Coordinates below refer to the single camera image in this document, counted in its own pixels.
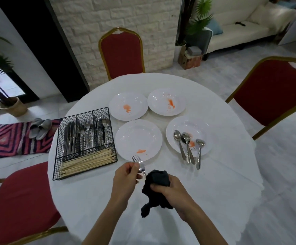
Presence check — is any person's left forearm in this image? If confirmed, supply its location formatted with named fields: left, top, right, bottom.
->
left=81, top=200, right=129, bottom=245

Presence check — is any small grey box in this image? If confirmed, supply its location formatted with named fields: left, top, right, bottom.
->
left=187, top=46, right=202, bottom=56

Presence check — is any cream sofa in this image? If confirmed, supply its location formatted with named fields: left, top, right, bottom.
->
left=196, top=0, right=296, bottom=59

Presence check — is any person's left hand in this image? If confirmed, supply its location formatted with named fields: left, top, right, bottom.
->
left=111, top=162, right=144, bottom=210

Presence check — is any pink striped rug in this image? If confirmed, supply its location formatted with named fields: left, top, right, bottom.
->
left=0, top=119, right=63, bottom=159

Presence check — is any black framed glass door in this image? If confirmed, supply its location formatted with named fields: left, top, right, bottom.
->
left=0, top=46, right=40, bottom=105

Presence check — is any bundle of wooden chopsticks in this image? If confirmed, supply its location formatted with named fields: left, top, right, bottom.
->
left=59, top=147, right=117, bottom=178

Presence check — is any black cleaning cloth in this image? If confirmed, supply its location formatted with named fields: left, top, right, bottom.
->
left=140, top=169, right=174, bottom=219

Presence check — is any tall palm in woven pot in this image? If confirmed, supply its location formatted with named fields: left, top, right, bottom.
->
left=0, top=33, right=29, bottom=118

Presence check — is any white round tablecloth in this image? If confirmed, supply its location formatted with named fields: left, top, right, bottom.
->
left=47, top=73, right=265, bottom=245

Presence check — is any blue cushion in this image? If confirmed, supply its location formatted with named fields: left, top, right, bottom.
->
left=208, top=18, right=224, bottom=36

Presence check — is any orange brown crate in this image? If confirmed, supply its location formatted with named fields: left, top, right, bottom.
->
left=183, top=54, right=203, bottom=70

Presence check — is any grey slipper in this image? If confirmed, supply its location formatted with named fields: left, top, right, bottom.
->
left=35, top=119, right=53, bottom=141
left=29, top=117, right=43, bottom=138

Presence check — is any red gold banquet chair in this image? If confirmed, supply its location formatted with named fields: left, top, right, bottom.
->
left=225, top=56, right=296, bottom=141
left=98, top=27, right=146, bottom=81
left=0, top=161, right=69, bottom=245

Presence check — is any black wire cutlery basket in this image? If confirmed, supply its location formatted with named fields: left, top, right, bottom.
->
left=52, top=107, right=118, bottom=181

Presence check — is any person's right hand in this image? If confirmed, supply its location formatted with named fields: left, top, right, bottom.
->
left=150, top=174, right=202, bottom=223

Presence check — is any steel fork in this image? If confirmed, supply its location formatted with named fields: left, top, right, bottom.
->
left=131, top=154, right=147, bottom=178

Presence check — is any potted palm in white pot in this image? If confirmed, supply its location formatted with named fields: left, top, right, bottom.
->
left=175, top=0, right=214, bottom=46

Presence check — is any white plate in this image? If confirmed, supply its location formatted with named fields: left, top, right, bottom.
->
left=115, top=119, right=163, bottom=161
left=166, top=115, right=213, bottom=156
left=108, top=92, right=148, bottom=121
left=147, top=87, right=187, bottom=116

